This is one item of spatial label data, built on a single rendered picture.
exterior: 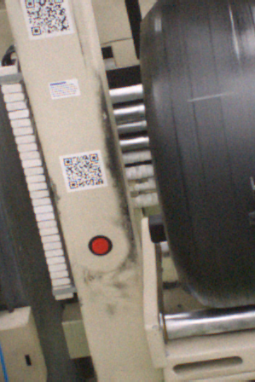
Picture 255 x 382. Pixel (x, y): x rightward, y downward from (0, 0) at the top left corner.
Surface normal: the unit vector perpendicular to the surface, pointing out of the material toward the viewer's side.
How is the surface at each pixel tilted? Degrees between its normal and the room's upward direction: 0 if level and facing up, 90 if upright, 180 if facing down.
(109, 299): 90
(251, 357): 90
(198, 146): 63
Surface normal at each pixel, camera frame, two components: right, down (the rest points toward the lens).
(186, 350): -0.18, -0.87
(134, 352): 0.00, 0.47
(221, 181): -0.05, 0.21
